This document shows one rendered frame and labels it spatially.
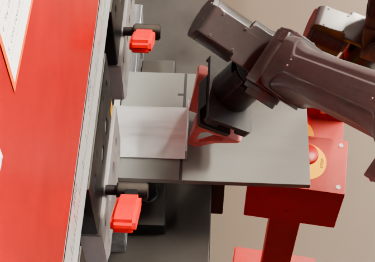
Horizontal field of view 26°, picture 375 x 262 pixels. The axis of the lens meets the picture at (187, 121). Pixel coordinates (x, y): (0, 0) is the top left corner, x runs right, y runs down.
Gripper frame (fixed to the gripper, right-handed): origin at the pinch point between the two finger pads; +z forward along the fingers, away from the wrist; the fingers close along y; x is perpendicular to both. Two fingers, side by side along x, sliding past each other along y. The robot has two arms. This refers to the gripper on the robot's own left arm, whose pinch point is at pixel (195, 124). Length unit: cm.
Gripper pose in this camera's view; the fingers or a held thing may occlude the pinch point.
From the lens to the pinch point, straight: 111.2
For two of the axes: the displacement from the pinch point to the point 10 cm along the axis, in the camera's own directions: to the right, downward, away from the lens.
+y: -0.4, 8.3, -5.5
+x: 8.7, 3.1, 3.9
